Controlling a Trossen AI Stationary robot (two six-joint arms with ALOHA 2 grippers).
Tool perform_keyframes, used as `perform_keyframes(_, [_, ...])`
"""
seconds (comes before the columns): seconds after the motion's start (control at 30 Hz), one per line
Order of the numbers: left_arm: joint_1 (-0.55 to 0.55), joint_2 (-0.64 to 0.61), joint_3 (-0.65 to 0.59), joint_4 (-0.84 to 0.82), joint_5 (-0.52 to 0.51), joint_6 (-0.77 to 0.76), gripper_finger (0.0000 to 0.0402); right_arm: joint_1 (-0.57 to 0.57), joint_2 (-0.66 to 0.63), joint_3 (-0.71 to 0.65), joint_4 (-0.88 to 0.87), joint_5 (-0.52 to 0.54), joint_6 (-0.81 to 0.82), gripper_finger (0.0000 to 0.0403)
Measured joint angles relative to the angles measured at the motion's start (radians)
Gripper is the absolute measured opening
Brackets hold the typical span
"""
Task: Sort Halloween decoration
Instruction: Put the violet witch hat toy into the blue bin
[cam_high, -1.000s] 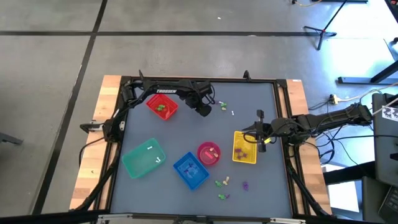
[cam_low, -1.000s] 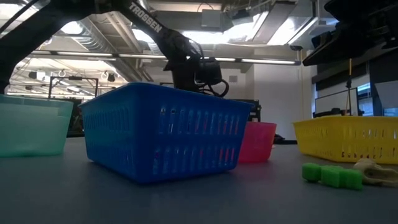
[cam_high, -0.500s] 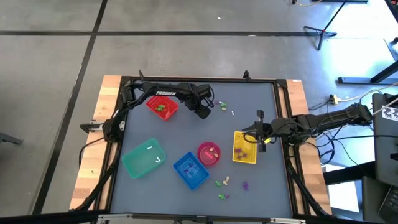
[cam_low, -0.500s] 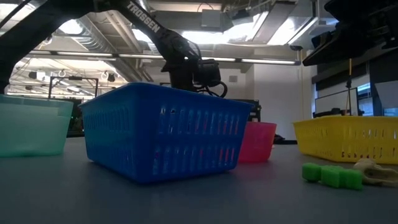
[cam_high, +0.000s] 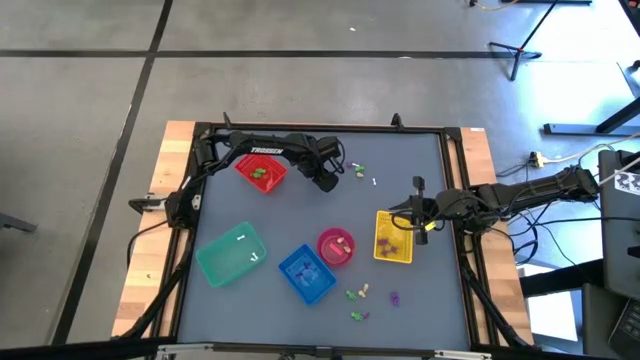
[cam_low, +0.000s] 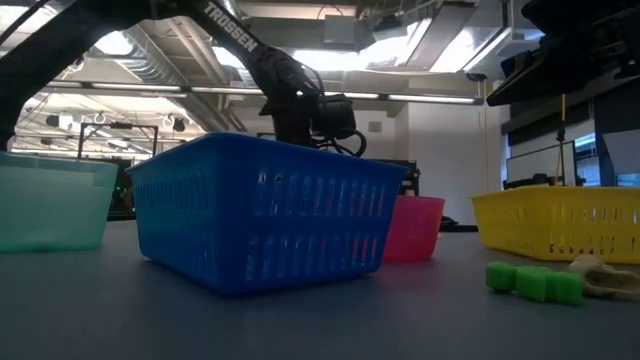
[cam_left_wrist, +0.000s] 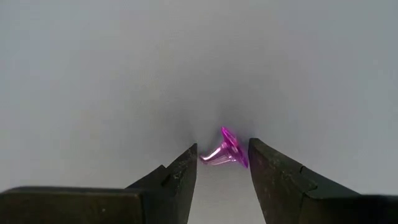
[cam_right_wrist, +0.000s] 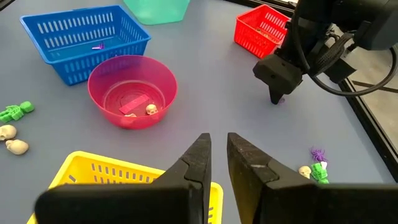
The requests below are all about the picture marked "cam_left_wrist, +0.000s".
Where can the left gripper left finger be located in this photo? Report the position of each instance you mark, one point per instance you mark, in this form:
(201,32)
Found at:
(77,207)

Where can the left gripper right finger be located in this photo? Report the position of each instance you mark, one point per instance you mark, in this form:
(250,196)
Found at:
(326,210)

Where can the purple plastic witch hat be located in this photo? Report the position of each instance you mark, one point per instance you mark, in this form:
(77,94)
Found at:
(228,151)

